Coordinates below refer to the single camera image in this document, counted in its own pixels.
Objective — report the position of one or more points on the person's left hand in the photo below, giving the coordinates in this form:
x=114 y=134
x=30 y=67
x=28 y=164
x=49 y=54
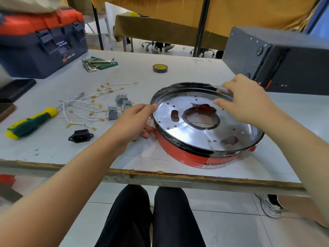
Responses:
x=128 y=126

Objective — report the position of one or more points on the person's right hand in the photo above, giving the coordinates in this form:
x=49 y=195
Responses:
x=249 y=102

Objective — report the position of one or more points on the person's left thumb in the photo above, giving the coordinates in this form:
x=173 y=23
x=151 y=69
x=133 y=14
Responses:
x=149 y=131

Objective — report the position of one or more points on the person's right thumb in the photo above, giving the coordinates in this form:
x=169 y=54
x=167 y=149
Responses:
x=222 y=102

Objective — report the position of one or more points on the red electric cooker housing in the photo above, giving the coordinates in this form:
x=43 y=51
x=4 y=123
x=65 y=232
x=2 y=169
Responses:
x=185 y=154

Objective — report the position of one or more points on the person's right forearm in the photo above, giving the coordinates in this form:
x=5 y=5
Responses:
x=303 y=156

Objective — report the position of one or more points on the person's left forearm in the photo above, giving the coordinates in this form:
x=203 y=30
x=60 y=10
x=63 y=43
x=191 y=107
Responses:
x=51 y=203

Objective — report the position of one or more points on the silver perforated metal plate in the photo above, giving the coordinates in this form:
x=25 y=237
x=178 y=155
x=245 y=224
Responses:
x=195 y=136

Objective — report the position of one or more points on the office chair base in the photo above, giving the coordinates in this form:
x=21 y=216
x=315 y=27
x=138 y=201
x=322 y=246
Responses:
x=147 y=44
x=203 y=51

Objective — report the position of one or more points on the yellow tape roll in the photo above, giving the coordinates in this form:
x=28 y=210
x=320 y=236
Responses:
x=155 y=69

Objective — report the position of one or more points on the black power inlet socket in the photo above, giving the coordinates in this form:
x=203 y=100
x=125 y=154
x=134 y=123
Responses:
x=81 y=136

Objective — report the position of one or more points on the black stand pole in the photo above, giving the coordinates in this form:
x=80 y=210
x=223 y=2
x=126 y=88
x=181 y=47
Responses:
x=98 y=28
x=201 y=28

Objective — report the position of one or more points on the hex key set green holder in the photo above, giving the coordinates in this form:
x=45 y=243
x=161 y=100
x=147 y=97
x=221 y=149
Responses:
x=105 y=65

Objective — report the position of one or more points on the large black metal case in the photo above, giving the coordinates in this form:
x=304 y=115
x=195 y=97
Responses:
x=295 y=66

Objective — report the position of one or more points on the person's left leg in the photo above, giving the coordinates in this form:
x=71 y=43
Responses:
x=126 y=218

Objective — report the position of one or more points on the person's leg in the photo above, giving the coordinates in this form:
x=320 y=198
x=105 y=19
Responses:
x=126 y=218
x=303 y=208
x=174 y=218

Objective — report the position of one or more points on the person's right leg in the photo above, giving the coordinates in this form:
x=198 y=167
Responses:
x=174 y=218

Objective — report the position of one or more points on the yellow hanging curtain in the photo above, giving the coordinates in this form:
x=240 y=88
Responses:
x=244 y=12

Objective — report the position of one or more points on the table with olive cloth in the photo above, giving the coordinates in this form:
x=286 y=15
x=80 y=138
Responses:
x=154 y=30

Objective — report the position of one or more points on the white chair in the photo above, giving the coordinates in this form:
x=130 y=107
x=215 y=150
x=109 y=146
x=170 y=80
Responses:
x=97 y=38

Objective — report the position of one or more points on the grey sneaker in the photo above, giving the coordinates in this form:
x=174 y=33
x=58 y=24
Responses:
x=267 y=208

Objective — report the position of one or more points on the green and yellow screwdriver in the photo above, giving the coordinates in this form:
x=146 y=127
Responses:
x=28 y=124

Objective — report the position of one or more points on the blue panel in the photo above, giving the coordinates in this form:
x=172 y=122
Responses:
x=321 y=23

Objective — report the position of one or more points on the black flat case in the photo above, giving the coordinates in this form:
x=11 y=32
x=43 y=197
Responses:
x=15 y=88

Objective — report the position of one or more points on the blue and orange toolbox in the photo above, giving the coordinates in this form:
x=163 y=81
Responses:
x=30 y=53

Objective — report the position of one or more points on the brown flat board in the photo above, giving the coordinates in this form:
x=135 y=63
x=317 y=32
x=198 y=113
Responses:
x=6 y=110

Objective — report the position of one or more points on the red object under table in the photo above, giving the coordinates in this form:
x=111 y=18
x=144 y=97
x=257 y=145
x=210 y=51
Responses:
x=6 y=180

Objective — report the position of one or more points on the beige cloth bag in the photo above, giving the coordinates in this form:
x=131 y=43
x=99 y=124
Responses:
x=25 y=3

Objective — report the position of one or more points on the grey rocker switch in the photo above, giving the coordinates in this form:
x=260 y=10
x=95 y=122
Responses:
x=126 y=104
x=112 y=113
x=120 y=99

